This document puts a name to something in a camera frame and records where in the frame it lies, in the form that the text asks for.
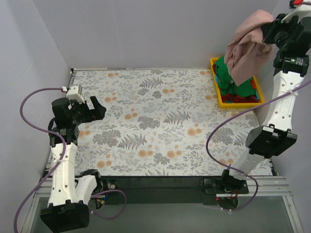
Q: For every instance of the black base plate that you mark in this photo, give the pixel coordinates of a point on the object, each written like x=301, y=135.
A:
x=168, y=189

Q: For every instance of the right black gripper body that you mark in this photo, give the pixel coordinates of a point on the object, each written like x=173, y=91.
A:
x=271, y=29

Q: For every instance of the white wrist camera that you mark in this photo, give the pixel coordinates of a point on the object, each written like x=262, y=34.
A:
x=74, y=92
x=301, y=8

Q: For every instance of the aluminium mounting rail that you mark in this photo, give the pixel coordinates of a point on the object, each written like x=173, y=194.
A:
x=268, y=186

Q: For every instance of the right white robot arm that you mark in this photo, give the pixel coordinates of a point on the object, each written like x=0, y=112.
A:
x=275, y=135

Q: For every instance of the pink t shirt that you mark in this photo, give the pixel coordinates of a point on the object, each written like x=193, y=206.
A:
x=246, y=54

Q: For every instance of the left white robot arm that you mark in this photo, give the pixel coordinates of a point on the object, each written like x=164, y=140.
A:
x=67, y=206

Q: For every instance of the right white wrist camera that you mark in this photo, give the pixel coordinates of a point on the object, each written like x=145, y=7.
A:
x=301, y=8

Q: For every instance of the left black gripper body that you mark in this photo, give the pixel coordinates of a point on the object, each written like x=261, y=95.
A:
x=88, y=112

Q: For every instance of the floral patterned table mat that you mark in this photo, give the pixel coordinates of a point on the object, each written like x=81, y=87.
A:
x=159, y=122

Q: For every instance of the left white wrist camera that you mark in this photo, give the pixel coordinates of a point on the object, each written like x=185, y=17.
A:
x=74, y=92

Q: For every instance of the yellow plastic bin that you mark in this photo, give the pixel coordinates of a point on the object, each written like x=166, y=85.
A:
x=228, y=105

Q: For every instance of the green t shirt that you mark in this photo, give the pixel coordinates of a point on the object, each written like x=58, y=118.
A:
x=226, y=84

